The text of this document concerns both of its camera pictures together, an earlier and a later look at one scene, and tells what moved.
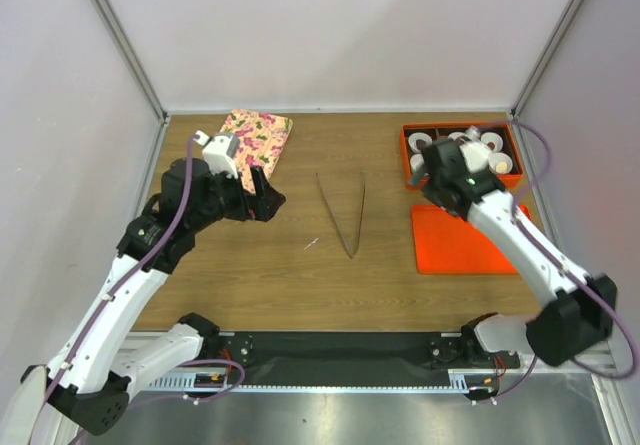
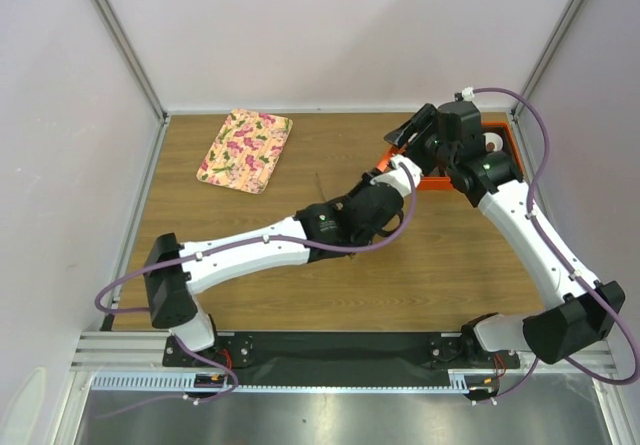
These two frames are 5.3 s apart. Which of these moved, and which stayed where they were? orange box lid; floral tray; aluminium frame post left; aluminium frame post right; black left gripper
Moved: orange box lid; black left gripper
Stayed: aluminium frame post right; floral tray; aluminium frame post left
